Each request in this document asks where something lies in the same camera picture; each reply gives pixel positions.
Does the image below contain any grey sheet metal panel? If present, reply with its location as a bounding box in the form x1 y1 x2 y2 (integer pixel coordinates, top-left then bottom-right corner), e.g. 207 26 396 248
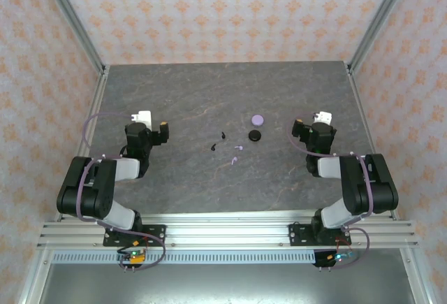
38 263 416 304

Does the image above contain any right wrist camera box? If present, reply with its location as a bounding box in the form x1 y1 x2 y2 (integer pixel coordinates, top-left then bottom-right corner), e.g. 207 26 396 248
312 110 333 126

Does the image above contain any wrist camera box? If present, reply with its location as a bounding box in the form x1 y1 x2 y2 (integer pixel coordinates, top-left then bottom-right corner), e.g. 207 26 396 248
131 110 153 126
312 110 333 126

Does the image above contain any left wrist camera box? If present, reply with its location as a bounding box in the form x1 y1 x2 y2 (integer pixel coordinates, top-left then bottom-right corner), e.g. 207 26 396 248
131 110 153 126

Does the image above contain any right aluminium side rail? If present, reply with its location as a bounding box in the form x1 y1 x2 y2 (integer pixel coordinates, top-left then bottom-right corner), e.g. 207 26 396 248
344 61 431 304

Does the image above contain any aluminium side rail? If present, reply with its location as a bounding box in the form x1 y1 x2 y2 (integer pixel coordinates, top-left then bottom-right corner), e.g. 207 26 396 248
19 64 111 304
344 61 431 304

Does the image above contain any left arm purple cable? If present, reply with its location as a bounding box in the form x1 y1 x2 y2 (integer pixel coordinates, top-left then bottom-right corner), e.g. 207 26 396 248
75 112 167 270

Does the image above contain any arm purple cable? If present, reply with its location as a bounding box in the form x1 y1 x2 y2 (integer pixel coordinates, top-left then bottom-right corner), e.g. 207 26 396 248
286 111 374 270
75 112 167 270

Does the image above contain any left aluminium side rail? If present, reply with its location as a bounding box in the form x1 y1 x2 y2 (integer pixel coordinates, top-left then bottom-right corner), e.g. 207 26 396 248
19 64 111 304

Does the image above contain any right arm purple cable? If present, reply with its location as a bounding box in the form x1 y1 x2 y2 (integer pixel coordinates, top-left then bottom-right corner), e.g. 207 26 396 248
286 111 374 270

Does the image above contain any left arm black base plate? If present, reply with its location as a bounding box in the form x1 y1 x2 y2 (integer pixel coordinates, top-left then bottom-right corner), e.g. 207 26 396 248
103 224 167 247

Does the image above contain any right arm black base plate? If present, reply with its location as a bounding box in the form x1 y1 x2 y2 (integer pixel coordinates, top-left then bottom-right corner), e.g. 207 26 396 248
288 223 350 247

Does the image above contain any narrow aluminium table edge rail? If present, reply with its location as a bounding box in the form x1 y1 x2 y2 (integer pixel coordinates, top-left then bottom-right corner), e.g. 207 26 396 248
55 212 399 224

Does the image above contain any wide aluminium mounting rail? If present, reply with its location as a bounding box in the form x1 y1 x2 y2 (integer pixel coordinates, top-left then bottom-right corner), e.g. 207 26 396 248
36 222 420 249

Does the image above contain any right aluminium frame post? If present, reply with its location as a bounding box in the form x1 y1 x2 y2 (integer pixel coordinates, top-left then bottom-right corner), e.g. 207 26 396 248
347 0 417 74

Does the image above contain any aluminium frame post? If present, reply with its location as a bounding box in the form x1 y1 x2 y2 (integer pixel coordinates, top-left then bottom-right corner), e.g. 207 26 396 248
347 0 417 74
36 0 108 74

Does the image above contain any left aluminium frame post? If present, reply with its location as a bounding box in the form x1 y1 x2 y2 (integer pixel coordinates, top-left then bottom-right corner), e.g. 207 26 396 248
36 0 108 74

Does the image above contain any slotted grey cable duct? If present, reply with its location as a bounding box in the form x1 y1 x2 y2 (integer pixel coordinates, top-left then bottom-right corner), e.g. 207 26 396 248
51 250 317 265

